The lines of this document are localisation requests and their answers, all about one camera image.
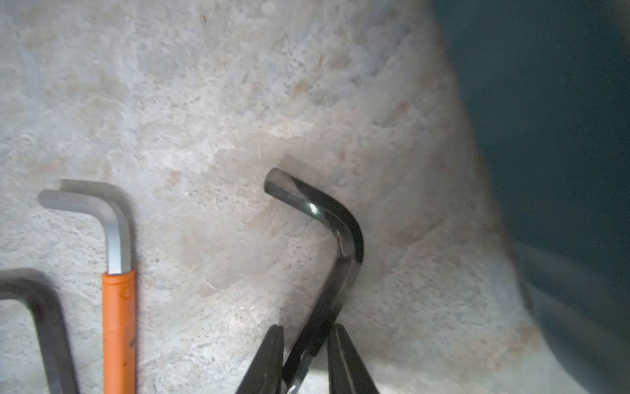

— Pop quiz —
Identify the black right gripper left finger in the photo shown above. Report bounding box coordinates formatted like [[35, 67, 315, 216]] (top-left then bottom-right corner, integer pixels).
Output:
[[236, 325, 284, 394]]

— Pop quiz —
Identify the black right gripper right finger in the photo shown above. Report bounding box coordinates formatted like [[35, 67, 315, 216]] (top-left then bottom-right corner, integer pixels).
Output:
[[327, 324, 379, 394]]

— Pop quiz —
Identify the large black hex key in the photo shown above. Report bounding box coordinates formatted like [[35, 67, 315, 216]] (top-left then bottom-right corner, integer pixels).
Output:
[[263, 167, 364, 393]]

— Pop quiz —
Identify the small black hex key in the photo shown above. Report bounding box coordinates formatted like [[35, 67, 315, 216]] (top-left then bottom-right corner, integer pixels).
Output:
[[1, 276, 79, 393]]

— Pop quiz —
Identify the teal storage box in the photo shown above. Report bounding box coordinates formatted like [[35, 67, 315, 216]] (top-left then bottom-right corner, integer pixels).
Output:
[[431, 1, 629, 393]]

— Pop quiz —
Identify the orange handled hex key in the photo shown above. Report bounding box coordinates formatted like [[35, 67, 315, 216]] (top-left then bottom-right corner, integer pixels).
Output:
[[38, 190, 137, 393]]

